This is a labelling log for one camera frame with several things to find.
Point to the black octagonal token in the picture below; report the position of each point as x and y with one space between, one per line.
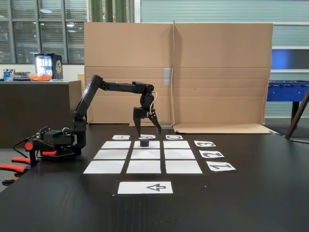
144 143

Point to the white nine-square grid sheet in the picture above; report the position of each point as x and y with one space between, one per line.
144 166

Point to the grey tape piece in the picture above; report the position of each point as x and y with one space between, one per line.
166 126

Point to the paper sheet letter B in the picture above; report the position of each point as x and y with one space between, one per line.
150 137

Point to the paper sheet letter A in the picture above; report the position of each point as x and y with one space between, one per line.
121 137

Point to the paper sheet letter C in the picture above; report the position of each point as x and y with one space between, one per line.
174 137

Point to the grey tape strip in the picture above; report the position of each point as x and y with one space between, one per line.
167 76

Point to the paper sheet number 3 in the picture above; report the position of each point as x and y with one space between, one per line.
205 143

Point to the white arrow paper sheet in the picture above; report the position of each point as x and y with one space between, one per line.
135 187

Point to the paper sheet number 2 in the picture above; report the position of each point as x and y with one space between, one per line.
212 154

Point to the brown cardboard panel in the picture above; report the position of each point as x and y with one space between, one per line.
222 72
130 48

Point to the small cardboard panel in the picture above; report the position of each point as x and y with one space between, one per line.
74 91

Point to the paper sheet number 1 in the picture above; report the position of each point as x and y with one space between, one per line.
220 166

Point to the black mini fridge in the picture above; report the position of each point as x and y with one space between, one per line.
51 66

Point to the orange snack bag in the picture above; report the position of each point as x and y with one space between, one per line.
41 77

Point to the black red table clamp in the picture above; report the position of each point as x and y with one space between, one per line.
33 147

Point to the dark brown counter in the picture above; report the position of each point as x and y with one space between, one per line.
29 111

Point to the blue foosball table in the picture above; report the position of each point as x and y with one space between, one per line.
285 93

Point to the blue bottle pack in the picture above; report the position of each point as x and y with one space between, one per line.
7 76

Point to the dark wooden leg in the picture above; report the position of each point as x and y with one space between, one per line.
298 116

